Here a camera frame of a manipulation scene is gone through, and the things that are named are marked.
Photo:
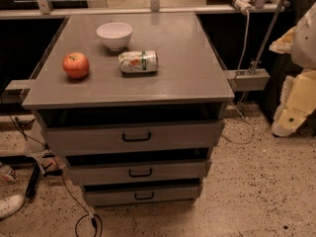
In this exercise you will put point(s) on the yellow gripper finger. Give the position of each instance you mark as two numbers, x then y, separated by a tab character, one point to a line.
297	103

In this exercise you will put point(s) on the grey drawer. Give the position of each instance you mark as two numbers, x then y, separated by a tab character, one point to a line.
133	167
86	131
143	192

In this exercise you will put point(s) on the grey top drawer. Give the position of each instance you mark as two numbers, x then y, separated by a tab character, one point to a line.
86	131

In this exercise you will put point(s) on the grey bottom drawer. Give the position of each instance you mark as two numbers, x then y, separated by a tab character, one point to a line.
143	192

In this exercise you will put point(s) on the grey drawer cabinet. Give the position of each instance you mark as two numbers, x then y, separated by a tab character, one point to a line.
133	104

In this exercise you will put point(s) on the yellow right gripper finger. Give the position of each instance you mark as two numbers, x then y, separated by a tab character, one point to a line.
284	43

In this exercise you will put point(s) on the dark cabinet on right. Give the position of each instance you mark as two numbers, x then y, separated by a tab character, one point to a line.
283	83

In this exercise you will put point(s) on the white green drink can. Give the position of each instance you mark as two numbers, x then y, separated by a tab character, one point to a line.
145	61

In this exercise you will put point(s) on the white bowl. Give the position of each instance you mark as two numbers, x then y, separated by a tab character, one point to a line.
115	36

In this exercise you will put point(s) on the red apple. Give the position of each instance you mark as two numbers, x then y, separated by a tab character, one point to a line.
76	65

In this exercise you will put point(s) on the black stand foot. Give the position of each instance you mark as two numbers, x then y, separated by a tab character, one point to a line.
31	187

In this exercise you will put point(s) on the white shoe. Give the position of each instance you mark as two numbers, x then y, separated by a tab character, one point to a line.
11	205

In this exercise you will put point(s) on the grey metal side bracket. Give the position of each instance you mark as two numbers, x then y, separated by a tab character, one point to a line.
245	82

